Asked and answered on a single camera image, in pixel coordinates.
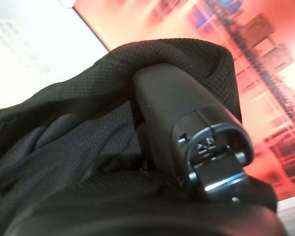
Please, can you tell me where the black garment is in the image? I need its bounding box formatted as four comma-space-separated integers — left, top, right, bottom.
0, 38, 243, 197

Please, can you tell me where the black baseboard strip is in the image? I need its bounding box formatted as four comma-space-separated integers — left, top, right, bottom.
72, 0, 112, 52

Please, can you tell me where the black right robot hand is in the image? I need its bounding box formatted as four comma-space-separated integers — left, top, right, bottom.
4, 62, 288, 236

